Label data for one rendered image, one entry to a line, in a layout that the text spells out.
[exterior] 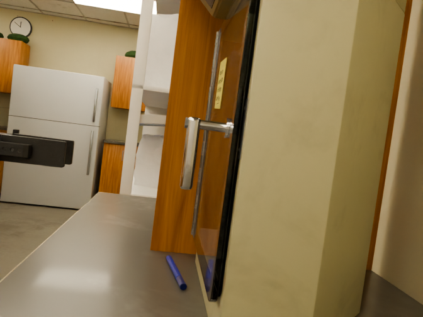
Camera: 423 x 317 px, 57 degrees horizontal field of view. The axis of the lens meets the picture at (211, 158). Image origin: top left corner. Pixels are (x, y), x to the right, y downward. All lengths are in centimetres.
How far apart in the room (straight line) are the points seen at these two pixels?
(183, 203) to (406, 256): 47
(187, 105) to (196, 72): 7
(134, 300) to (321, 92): 38
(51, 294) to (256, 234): 31
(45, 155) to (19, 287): 23
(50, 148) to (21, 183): 519
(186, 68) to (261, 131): 40
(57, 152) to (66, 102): 500
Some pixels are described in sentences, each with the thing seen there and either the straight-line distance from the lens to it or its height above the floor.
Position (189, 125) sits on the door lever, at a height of 120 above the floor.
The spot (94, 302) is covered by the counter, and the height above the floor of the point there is 94.
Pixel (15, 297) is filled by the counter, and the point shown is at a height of 94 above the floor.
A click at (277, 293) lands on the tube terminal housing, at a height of 102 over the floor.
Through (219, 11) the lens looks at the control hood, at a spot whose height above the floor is 141.
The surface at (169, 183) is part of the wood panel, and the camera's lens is 81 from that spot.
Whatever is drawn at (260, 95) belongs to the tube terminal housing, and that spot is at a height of 124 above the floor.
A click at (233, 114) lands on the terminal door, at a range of 45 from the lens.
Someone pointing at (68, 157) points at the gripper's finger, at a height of 114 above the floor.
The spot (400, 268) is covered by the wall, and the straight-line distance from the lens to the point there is 94.
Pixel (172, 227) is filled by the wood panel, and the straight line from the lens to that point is 82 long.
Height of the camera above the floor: 119
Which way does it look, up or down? 3 degrees down
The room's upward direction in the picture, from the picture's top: 7 degrees clockwise
